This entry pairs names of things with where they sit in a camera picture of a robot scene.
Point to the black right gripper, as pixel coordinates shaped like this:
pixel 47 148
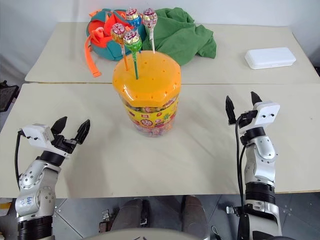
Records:
pixel 246 120

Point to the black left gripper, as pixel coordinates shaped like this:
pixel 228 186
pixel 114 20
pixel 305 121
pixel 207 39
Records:
pixel 62 145

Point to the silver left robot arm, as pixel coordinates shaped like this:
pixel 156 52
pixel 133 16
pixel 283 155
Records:
pixel 32 192

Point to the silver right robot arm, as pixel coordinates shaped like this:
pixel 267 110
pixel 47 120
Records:
pixel 261 175

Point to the green lollipop with green stick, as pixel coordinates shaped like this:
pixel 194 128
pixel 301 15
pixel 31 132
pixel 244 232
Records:
pixel 132 41

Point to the gold lollipop with orange stick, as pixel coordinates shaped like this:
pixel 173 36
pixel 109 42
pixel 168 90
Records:
pixel 118 32

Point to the blue wrapped lollipop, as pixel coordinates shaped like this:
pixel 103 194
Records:
pixel 132 17

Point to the pink lollipop with white stick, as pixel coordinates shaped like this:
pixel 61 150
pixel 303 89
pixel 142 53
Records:
pixel 149 18

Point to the white rectangular plastic box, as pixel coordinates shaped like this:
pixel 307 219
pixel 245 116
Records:
pixel 270 58

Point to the black object beside table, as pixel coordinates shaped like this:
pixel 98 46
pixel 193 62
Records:
pixel 7 96

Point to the candy jar with orange lid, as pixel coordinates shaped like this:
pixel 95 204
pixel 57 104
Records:
pixel 147 82

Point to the green cloth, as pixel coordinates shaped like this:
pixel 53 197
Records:
pixel 180 37

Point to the teal and orange bag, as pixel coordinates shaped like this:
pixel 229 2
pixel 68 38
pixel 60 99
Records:
pixel 105 40

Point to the dark rounded shape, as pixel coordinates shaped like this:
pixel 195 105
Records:
pixel 128 215

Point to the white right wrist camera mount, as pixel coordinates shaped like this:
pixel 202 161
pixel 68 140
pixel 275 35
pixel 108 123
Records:
pixel 267 112

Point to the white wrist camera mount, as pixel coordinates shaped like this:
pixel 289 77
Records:
pixel 267 112
pixel 37 132

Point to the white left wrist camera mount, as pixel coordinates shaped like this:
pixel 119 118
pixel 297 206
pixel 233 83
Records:
pixel 37 132

